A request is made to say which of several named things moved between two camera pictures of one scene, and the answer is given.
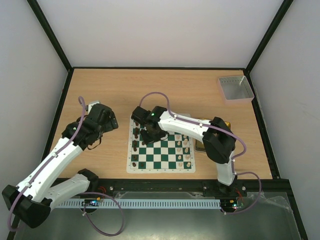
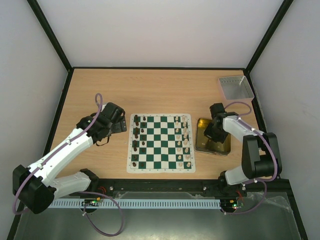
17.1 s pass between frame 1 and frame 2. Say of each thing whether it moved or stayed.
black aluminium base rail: stayed
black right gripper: moved
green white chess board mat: stayed
